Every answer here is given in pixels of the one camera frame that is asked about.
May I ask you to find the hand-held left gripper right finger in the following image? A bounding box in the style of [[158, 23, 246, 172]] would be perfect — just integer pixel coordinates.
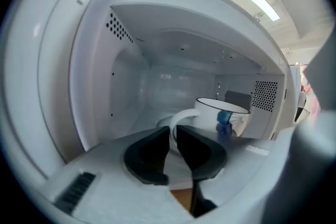
[[176, 124, 227, 219]]

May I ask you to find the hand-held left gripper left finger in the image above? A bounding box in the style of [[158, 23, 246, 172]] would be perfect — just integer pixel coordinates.
[[123, 125, 171, 186]]

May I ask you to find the white cup with dark rim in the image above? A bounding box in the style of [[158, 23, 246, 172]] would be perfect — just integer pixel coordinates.
[[169, 97, 251, 156]]

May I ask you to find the white microwave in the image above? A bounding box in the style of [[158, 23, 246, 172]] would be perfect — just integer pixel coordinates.
[[0, 0, 301, 188]]

